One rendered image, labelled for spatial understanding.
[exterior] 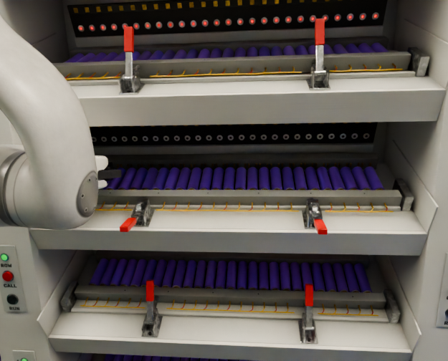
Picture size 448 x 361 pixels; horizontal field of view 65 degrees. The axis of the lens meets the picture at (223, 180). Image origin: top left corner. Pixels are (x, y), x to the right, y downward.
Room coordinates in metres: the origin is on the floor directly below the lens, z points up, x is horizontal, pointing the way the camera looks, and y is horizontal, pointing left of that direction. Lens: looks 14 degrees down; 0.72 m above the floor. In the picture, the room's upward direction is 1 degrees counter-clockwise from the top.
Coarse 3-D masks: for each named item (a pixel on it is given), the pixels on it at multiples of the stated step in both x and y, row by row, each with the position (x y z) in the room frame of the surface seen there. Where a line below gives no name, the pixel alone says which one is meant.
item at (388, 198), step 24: (120, 192) 0.56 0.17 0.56; (144, 192) 0.56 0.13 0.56; (168, 192) 0.56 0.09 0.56; (192, 192) 0.55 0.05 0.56; (216, 192) 0.55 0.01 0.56; (240, 192) 0.54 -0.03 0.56; (264, 192) 0.54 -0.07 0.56; (288, 192) 0.54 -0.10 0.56; (312, 192) 0.53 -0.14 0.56; (336, 192) 0.53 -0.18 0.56; (360, 192) 0.53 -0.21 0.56; (384, 192) 0.52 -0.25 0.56
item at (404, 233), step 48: (240, 144) 0.66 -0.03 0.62; (288, 144) 0.65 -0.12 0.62; (336, 144) 0.64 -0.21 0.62; (48, 240) 0.53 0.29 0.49; (96, 240) 0.52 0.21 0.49; (144, 240) 0.51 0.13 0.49; (192, 240) 0.50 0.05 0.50; (240, 240) 0.50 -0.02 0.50; (288, 240) 0.49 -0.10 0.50; (336, 240) 0.48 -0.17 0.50; (384, 240) 0.48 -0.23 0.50
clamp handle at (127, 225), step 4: (140, 208) 0.51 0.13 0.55; (136, 212) 0.51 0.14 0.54; (140, 212) 0.51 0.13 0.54; (132, 216) 0.49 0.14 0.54; (136, 216) 0.49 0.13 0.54; (128, 220) 0.47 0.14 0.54; (132, 220) 0.47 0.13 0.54; (136, 220) 0.49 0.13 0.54; (124, 224) 0.46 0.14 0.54; (128, 224) 0.46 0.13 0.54; (132, 224) 0.47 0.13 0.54; (120, 228) 0.45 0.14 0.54; (124, 228) 0.45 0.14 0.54; (128, 228) 0.45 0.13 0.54
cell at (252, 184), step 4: (252, 168) 0.62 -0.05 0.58; (256, 168) 0.62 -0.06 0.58; (248, 172) 0.61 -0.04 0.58; (252, 172) 0.60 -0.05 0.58; (256, 172) 0.61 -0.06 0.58; (248, 176) 0.60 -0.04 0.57; (252, 176) 0.59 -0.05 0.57; (256, 176) 0.60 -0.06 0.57; (248, 180) 0.59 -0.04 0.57; (252, 180) 0.58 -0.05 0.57; (256, 180) 0.58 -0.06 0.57; (248, 184) 0.58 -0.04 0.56; (252, 184) 0.57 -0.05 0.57; (256, 184) 0.57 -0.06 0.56; (248, 188) 0.56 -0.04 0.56; (256, 188) 0.56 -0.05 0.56
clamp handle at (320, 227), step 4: (312, 208) 0.49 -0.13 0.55; (316, 208) 0.49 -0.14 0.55; (312, 212) 0.49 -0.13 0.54; (316, 212) 0.49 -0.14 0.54; (312, 216) 0.48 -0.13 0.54; (316, 216) 0.47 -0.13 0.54; (316, 220) 0.46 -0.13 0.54; (320, 220) 0.46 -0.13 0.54; (316, 224) 0.44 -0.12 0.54; (320, 224) 0.44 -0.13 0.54; (324, 224) 0.44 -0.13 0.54; (316, 228) 0.44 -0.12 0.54; (320, 228) 0.43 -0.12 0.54; (324, 228) 0.42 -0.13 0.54; (320, 232) 0.42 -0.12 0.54; (324, 232) 0.42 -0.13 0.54
